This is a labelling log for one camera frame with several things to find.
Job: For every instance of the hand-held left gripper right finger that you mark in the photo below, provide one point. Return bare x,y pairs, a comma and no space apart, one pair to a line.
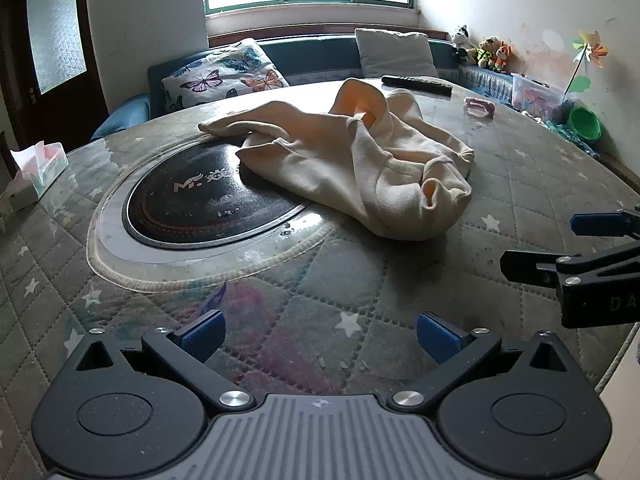
441,338

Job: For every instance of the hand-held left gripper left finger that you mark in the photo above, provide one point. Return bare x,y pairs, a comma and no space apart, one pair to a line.
202,334

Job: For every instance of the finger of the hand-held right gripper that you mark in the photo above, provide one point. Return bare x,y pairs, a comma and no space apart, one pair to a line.
525,266
595,223

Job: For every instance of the cream long-sleeved garment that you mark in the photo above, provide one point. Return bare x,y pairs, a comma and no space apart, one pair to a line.
390,180

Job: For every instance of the teal knitted cloth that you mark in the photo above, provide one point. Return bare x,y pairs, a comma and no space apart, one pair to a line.
562,132

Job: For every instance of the green plastic bowl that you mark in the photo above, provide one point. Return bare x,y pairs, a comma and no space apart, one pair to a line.
585,124

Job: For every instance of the round black induction cooktop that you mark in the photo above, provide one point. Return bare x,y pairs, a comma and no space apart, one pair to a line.
200,210

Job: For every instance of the clear plastic storage box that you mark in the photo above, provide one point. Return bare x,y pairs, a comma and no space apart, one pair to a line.
540,94

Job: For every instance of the pink scrunchie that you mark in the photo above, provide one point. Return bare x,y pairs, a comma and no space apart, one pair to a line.
479,105

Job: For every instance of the colourful pinwheel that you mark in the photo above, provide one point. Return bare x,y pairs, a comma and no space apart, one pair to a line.
590,50

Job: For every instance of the orange fox plush toy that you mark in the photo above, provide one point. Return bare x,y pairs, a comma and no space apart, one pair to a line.
502,57

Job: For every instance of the yellow and green plush toy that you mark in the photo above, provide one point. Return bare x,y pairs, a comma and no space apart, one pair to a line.
485,52

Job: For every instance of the black remote control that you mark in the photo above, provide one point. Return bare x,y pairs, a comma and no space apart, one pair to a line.
415,83

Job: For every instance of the black and white plush toy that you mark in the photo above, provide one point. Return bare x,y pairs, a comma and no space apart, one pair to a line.
460,42

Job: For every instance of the white tissue box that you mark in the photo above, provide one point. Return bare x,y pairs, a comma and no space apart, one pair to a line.
42,172

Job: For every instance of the grey pillow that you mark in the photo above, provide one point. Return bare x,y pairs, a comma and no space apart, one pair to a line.
395,55

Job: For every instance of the butterfly print pillow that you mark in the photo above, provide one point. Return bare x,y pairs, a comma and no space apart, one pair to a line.
225,72

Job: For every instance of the blue sofa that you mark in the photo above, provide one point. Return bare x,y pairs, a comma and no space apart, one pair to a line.
310,55

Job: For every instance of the dark wooden door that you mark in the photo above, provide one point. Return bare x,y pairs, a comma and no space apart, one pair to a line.
55,25

